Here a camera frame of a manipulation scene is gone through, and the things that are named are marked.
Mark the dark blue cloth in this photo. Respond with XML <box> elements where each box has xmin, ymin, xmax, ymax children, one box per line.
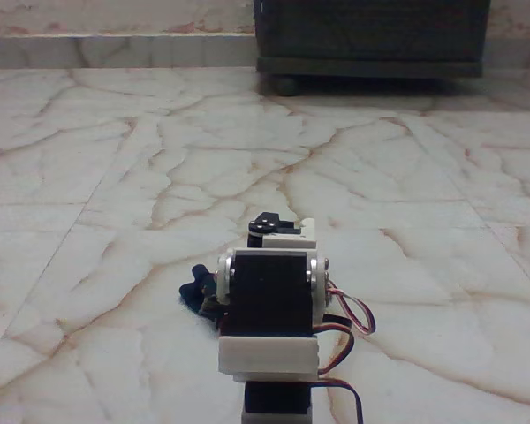
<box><xmin>178</xmin><ymin>263</ymin><xmax>224</xmax><ymax>331</ymax></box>

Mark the black caster wheel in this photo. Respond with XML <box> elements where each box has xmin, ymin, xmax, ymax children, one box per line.
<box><xmin>270</xmin><ymin>75</ymin><xmax>299</xmax><ymax>98</ymax></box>

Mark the dark wooden cabinet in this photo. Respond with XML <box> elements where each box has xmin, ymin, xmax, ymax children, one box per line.
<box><xmin>252</xmin><ymin>0</ymin><xmax>492</xmax><ymax>81</ymax></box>

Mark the red white black looped wire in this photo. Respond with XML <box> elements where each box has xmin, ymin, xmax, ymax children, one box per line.
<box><xmin>324</xmin><ymin>277</ymin><xmax>376</xmax><ymax>340</ymax></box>

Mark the brown black servo cable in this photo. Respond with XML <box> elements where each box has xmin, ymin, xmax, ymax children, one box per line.
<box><xmin>311</xmin><ymin>312</ymin><xmax>357</xmax><ymax>377</ymax></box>

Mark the red black servo cable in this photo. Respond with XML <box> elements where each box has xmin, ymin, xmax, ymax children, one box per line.
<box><xmin>311</xmin><ymin>377</ymin><xmax>367</xmax><ymax>424</ymax></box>

